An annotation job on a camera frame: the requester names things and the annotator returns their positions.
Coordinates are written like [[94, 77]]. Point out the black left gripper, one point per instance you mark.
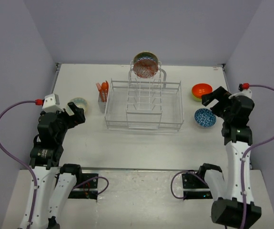
[[78, 112]]

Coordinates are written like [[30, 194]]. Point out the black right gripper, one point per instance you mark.
[[219, 94]]

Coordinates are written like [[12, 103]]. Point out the yellow patterned bowl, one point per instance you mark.
[[80, 103]]

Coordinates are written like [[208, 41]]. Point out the lime green bowl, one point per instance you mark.
[[196, 98]]

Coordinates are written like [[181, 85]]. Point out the dark blue triangle bowl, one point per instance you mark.
[[205, 118]]

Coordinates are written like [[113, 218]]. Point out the orange bowl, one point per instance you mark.
[[200, 89]]

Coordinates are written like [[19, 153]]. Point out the red rimmed patterned bowl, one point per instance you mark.
[[145, 68]]

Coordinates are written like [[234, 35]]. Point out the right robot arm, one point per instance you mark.
[[233, 201]]

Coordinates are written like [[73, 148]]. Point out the white cutlery caddy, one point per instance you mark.
[[102, 105]]

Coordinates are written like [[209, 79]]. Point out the orange plastic fork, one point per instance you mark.
[[98, 87]]

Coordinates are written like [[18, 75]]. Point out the orange plastic knife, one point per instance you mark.
[[106, 89]]

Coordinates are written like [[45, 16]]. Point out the orange plastic spoon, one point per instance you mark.
[[103, 87]]

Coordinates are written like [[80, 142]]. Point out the blue zigzag patterned bowl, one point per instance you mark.
[[146, 54]]

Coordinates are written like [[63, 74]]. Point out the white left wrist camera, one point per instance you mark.
[[51, 104]]

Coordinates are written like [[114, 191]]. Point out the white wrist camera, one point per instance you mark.
[[244, 90], [51, 104]]

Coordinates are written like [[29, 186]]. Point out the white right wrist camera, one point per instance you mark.
[[244, 90]]

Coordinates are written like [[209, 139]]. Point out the white wire dish rack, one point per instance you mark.
[[145, 104]]

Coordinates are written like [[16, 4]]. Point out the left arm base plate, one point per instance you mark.
[[88, 190]]

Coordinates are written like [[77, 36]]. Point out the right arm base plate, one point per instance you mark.
[[193, 188]]

